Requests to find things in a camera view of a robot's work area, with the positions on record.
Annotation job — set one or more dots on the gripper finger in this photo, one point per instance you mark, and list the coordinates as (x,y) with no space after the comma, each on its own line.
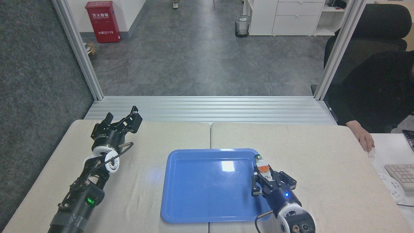
(108,118)
(258,186)
(132,122)
(286,180)

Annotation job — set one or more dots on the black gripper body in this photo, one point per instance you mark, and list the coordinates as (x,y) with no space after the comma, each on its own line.
(281,197)
(108,138)

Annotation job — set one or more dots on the white orange switch part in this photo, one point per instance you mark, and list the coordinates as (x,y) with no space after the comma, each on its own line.
(262,168)

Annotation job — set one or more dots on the blue plastic tray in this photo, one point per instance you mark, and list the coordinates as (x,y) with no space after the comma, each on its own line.
(210,187)

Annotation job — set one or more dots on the person's hand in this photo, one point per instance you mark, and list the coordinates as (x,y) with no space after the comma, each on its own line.
(364,137)

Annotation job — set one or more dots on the small cardboard box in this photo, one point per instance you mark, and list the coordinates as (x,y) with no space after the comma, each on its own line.
(90,48)

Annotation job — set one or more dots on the red fire extinguisher box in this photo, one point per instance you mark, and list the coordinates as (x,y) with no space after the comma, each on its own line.
(103,21)

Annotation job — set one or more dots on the white power strip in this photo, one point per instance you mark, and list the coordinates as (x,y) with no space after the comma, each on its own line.
(391,189)

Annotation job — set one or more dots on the beige keyboard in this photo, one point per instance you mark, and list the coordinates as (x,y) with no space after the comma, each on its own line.
(402,174)

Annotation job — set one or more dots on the person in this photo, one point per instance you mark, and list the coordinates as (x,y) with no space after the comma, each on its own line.
(378,90)

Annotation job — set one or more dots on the dark flat device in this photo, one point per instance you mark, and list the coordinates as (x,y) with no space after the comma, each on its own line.
(409,139)

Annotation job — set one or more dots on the grey mesh trash bin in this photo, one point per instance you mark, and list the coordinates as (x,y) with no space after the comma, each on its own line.
(242,26)

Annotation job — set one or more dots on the white drawer cabinet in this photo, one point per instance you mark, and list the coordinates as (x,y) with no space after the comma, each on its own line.
(288,17)

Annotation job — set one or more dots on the white open shelf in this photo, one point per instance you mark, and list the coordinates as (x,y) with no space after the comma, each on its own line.
(331,19)

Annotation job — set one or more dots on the black office chair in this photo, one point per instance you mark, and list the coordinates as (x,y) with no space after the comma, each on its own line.
(381,29)

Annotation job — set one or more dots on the silver aluminium rail platform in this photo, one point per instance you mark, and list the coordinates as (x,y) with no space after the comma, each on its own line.
(207,108)

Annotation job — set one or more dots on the silver aluminium post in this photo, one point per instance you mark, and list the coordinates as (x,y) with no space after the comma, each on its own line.
(77,48)
(339,48)

